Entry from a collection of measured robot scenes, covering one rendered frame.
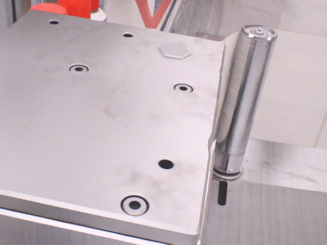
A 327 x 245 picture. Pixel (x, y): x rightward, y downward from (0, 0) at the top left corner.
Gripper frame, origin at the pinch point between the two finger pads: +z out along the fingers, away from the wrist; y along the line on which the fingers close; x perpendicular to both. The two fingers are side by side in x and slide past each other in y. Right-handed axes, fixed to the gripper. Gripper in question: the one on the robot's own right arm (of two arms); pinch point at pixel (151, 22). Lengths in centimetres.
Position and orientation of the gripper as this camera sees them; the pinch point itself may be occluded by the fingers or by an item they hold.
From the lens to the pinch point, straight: 59.4
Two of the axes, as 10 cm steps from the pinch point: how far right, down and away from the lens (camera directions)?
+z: -0.9, 8.2, 5.7
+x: -9.8, -1.6, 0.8
